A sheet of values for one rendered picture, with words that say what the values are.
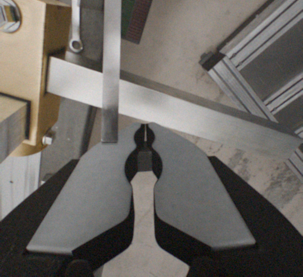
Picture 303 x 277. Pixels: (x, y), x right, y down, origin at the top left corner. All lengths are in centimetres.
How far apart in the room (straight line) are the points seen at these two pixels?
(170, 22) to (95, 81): 87
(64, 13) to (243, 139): 19
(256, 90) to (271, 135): 76
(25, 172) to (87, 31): 42
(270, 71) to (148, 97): 84
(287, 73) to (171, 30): 54
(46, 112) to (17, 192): 51
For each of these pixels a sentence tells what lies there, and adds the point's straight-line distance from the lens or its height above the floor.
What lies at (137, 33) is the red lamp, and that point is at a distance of 31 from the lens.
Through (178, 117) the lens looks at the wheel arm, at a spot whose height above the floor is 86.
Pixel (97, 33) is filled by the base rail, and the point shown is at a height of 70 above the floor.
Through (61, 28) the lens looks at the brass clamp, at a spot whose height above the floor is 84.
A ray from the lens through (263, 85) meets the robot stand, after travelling 98.
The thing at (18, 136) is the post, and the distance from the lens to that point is 18.
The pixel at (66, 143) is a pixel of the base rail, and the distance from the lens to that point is 41.
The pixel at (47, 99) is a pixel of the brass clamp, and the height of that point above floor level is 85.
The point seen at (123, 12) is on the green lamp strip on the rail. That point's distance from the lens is 31.
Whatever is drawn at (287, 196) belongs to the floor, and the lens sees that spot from 189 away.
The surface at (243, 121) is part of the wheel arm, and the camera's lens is 19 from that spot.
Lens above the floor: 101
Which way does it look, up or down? 61 degrees down
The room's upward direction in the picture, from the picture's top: 178 degrees clockwise
